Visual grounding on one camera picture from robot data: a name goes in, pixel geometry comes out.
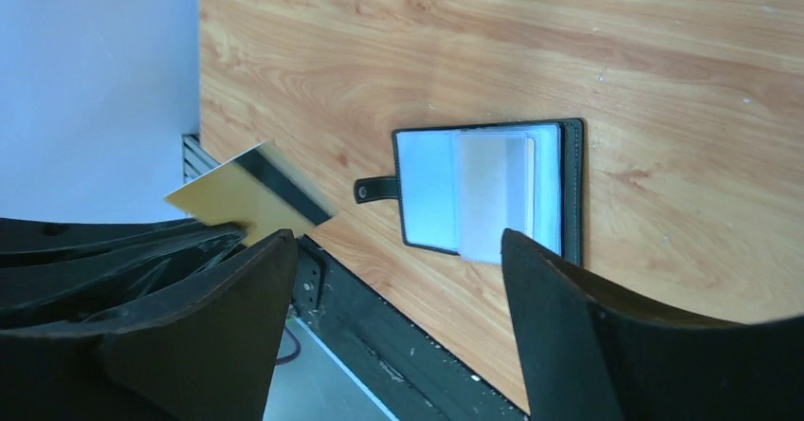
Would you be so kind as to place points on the aluminium frame rail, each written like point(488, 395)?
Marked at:
point(195, 161)

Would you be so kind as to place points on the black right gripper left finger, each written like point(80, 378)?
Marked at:
point(202, 349)

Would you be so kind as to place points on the black leather card holder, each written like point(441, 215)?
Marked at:
point(458, 188)

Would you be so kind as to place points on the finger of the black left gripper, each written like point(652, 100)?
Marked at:
point(28, 243)
point(82, 284)

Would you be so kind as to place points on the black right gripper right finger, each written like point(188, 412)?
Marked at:
point(591, 349)

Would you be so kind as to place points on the gold striped credit card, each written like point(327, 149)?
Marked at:
point(260, 191)

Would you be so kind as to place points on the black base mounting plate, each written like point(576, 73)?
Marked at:
point(410, 372)

